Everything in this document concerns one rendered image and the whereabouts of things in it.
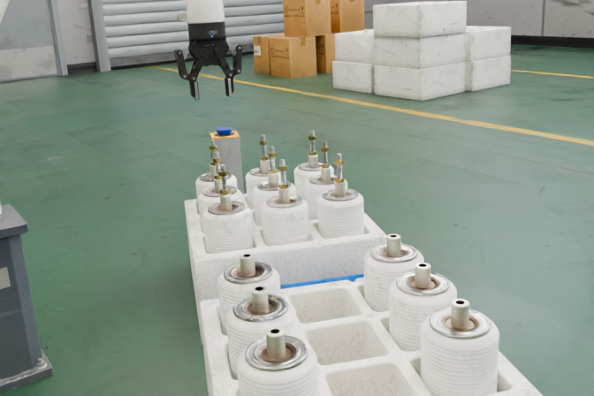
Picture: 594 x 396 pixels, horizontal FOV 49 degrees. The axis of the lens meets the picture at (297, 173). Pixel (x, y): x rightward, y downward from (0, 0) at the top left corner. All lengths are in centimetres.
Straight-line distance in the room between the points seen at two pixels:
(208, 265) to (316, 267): 21
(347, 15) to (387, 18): 136
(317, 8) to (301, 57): 39
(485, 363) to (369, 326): 23
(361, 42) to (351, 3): 116
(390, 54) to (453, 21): 40
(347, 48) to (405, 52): 54
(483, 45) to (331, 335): 334
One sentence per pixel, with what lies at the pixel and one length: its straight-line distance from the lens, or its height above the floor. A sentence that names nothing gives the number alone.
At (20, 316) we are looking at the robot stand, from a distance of 128.
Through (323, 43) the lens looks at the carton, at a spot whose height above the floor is 23.
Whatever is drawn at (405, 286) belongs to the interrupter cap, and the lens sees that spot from 95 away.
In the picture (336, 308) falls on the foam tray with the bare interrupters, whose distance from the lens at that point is 113.
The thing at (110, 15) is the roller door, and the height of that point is 50.
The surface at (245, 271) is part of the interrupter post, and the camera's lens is 100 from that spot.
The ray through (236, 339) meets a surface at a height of 23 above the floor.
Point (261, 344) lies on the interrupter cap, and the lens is 82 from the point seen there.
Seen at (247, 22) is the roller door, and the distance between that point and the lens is 705.
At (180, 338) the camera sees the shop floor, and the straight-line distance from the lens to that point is 137.
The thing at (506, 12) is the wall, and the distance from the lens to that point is 714.
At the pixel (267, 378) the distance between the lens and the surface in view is 77.
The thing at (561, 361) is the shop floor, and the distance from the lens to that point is 130.
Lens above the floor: 67
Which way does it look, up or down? 16 degrees down
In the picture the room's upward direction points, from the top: 3 degrees counter-clockwise
